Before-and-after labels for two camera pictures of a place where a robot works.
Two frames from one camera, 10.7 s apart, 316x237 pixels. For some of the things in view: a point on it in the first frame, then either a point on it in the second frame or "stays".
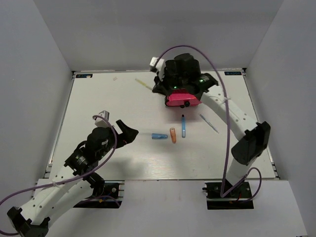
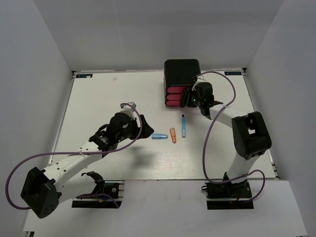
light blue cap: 159,136 stays
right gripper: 161,86 to 188,94
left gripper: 128,136 to 146,130
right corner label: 233,73 stays
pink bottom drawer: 175,103 stays
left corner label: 84,75 stays
